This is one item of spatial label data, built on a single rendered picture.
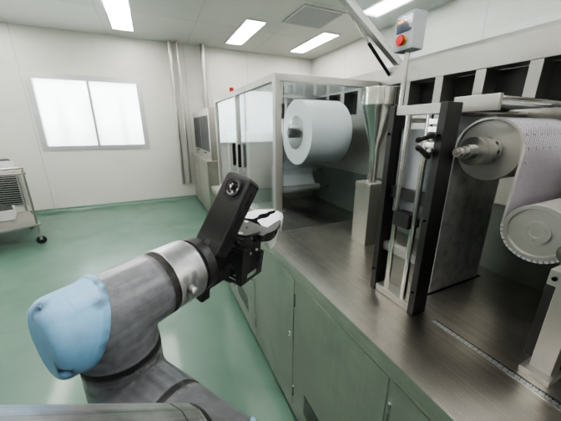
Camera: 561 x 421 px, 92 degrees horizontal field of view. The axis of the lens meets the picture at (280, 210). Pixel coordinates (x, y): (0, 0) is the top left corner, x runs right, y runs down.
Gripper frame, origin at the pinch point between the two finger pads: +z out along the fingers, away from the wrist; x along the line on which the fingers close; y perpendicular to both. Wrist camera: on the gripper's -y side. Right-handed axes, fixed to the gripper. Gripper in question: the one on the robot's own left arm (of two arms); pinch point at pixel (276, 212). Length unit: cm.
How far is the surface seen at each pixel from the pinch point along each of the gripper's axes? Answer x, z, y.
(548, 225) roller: 45, 33, -2
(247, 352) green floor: -48, 67, 131
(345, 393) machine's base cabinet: 18, 24, 61
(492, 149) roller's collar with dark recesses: 31.5, 35.5, -14.9
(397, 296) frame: 23, 34, 28
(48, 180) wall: -522, 129, 141
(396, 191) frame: 14.9, 37.0, -0.6
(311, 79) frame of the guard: -35, 74, -30
